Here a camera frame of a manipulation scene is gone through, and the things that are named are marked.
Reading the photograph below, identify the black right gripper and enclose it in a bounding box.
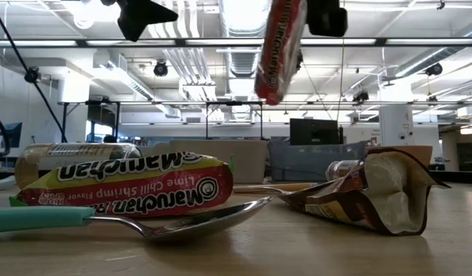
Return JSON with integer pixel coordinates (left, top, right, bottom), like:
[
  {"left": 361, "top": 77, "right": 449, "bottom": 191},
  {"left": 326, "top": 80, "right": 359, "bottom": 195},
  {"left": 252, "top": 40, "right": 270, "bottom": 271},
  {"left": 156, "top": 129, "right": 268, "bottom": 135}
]
[{"left": 306, "top": 0, "right": 349, "bottom": 38}]

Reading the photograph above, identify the red yellow ramen packet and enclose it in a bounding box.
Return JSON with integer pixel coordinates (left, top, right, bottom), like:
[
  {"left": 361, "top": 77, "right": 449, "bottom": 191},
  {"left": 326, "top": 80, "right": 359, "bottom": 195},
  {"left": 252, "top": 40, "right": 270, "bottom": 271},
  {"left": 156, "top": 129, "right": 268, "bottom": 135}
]
[{"left": 254, "top": 0, "right": 309, "bottom": 107}]

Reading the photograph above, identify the dark grey plastic bin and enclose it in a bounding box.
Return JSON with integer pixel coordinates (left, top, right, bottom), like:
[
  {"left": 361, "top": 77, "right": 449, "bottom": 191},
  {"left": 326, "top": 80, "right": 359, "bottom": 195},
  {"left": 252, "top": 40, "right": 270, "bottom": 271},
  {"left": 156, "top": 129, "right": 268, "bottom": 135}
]
[{"left": 268, "top": 140, "right": 368, "bottom": 182}]

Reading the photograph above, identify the orange handled spoon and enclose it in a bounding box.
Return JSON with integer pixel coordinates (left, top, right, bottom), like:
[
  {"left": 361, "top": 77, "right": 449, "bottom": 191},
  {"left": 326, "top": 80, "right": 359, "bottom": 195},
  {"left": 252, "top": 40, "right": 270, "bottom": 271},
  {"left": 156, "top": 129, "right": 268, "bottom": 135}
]
[{"left": 233, "top": 182, "right": 317, "bottom": 195}]

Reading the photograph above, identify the plain silver spoon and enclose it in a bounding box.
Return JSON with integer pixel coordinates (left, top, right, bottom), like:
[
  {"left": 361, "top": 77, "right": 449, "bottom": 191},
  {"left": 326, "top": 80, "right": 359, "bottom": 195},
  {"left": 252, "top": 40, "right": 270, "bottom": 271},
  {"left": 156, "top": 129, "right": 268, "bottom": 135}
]
[{"left": 258, "top": 186, "right": 298, "bottom": 197}]

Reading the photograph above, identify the orange brown snack pouch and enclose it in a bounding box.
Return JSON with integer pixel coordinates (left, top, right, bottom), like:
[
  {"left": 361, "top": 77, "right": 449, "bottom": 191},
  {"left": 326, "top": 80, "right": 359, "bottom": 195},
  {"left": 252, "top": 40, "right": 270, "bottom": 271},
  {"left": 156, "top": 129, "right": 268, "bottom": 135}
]
[{"left": 276, "top": 147, "right": 451, "bottom": 237}]

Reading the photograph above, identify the small glass spice jar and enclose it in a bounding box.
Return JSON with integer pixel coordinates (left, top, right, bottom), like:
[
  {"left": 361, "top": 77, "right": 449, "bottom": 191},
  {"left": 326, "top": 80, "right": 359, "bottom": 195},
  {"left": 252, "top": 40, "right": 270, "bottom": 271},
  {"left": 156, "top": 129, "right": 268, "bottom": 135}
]
[{"left": 325, "top": 159, "right": 359, "bottom": 182}]

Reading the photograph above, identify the large glass spice jar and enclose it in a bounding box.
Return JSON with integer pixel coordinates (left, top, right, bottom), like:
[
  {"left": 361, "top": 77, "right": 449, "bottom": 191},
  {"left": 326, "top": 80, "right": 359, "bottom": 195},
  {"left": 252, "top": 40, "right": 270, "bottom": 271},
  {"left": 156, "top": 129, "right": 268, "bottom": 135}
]
[{"left": 15, "top": 142, "right": 144, "bottom": 189}]

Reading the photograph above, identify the orange bowl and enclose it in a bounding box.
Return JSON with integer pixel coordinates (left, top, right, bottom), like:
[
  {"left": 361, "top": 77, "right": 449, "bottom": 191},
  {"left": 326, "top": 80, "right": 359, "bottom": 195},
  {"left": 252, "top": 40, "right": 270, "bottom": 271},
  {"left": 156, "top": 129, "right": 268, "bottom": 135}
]
[{"left": 368, "top": 144, "right": 433, "bottom": 166}]

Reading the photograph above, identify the lime chili shrimp ramen packet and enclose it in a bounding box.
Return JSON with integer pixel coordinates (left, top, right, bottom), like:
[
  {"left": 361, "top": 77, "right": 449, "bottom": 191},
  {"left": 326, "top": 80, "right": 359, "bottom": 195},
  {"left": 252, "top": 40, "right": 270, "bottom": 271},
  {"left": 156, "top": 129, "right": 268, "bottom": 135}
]
[{"left": 9, "top": 151, "right": 236, "bottom": 219}]

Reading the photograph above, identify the blue screen monitor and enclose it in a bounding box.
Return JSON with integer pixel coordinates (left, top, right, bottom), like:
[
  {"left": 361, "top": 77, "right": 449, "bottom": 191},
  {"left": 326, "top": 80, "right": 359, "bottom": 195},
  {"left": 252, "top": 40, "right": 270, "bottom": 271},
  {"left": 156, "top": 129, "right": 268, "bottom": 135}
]
[{"left": 3, "top": 121, "right": 24, "bottom": 149}]

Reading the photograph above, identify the black ceiling camera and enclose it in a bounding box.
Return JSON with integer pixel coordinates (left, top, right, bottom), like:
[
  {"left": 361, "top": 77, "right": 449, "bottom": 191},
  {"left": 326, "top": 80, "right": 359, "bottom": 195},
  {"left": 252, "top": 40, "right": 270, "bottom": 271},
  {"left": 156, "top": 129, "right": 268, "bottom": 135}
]
[
  {"left": 425, "top": 62, "right": 444, "bottom": 77},
  {"left": 153, "top": 60, "right": 170, "bottom": 77},
  {"left": 23, "top": 65, "right": 41, "bottom": 84},
  {"left": 352, "top": 90, "right": 371, "bottom": 104}
]

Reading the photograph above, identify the silver ventilation duct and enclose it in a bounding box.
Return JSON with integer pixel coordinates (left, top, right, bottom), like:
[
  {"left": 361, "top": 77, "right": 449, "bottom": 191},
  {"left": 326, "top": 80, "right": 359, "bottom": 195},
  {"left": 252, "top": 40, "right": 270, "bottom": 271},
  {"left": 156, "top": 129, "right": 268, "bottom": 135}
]
[{"left": 219, "top": 0, "right": 273, "bottom": 123}]

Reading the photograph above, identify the black background frame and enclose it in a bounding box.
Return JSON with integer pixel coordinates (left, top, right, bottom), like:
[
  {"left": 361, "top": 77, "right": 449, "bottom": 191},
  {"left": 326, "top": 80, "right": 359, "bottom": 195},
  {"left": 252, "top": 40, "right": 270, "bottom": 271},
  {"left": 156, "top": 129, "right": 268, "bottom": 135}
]
[{"left": 58, "top": 100, "right": 472, "bottom": 141}]

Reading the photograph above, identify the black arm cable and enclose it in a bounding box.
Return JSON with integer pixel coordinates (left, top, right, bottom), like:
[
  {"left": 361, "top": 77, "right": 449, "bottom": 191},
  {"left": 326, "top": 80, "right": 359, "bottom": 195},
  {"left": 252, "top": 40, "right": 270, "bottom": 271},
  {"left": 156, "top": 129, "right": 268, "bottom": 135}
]
[{"left": 0, "top": 0, "right": 68, "bottom": 144}]

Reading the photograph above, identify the teal handled spoon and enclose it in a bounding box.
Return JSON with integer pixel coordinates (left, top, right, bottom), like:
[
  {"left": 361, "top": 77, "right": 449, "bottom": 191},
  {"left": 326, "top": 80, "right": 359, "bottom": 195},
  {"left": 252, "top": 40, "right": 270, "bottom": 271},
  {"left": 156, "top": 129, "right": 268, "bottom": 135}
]
[{"left": 0, "top": 196, "right": 274, "bottom": 243}]

